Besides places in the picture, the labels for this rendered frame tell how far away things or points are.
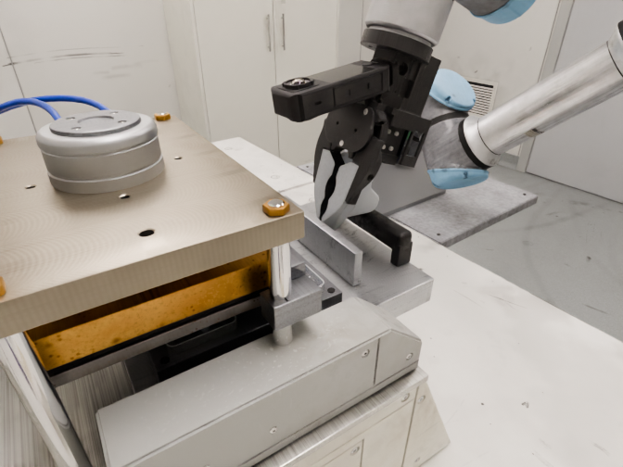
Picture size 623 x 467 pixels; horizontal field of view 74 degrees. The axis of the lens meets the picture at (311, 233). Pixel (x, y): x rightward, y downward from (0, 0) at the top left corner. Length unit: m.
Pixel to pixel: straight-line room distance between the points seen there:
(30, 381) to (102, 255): 0.07
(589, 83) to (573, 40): 2.56
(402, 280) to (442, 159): 0.52
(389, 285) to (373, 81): 0.20
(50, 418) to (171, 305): 0.09
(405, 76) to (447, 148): 0.48
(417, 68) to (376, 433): 0.35
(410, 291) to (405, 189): 0.67
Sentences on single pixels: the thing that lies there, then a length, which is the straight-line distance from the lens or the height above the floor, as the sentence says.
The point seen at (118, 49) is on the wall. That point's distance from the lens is 2.81.
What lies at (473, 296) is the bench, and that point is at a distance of 0.81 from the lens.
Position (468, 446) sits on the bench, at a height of 0.75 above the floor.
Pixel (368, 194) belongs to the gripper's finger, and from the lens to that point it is 0.45.
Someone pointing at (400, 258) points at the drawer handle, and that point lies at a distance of 0.45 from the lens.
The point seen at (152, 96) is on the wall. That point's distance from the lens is 2.89.
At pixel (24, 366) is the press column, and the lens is 0.26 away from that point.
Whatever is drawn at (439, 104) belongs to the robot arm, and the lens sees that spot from 0.96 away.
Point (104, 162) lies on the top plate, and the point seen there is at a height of 1.13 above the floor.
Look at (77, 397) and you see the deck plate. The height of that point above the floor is 0.93.
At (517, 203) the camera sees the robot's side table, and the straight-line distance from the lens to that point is 1.19.
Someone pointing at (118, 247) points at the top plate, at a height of 1.11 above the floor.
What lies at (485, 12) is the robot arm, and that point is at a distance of 0.54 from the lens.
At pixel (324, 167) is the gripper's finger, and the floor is 1.06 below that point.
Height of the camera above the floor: 1.23
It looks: 31 degrees down
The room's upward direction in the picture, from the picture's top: straight up
